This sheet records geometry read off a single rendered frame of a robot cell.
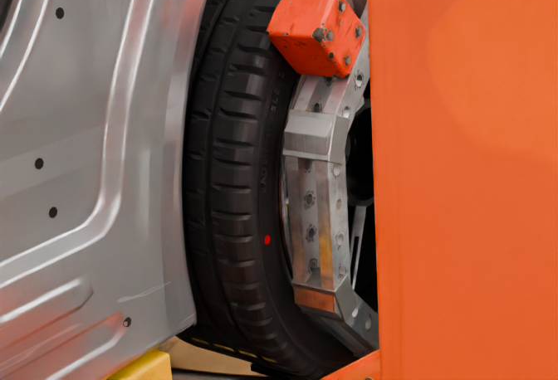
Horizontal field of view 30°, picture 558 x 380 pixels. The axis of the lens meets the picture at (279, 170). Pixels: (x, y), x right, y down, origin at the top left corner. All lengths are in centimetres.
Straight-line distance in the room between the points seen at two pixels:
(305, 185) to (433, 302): 47
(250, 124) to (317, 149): 8
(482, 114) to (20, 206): 50
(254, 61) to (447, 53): 52
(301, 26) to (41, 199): 35
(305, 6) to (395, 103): 44
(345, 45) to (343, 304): 32
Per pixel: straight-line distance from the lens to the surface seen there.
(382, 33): 77
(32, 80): 105
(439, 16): 74
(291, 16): 120
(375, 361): 103
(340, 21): 120
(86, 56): 109
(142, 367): 121
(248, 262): 127
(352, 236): 150
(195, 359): 276
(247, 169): 123
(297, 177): 124
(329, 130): 120
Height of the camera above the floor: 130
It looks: 18 degrees down
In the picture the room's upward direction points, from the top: 4 degrees counter-clockwise
